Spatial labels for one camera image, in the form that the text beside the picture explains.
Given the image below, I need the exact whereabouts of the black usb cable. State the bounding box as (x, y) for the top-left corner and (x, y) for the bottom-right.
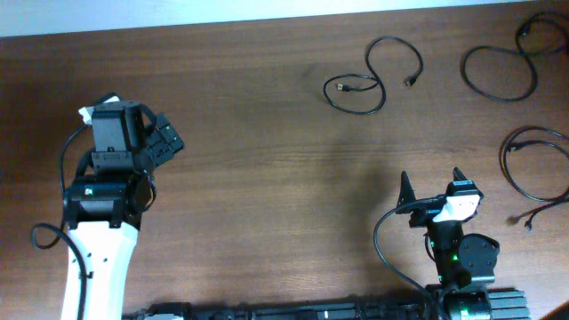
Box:
(322, 36), (425, 116)
(461, 9), (569, 103)
(498, 125), (569, 231)

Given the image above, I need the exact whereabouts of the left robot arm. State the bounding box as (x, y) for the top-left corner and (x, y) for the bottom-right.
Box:
(61, 96), (184, 319)

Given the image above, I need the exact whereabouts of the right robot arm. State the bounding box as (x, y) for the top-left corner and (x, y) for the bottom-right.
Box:
(397, 168), (500, 319)

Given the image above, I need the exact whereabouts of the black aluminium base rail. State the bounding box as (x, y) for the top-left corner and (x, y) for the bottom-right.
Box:
(122, 290), (531, 320)

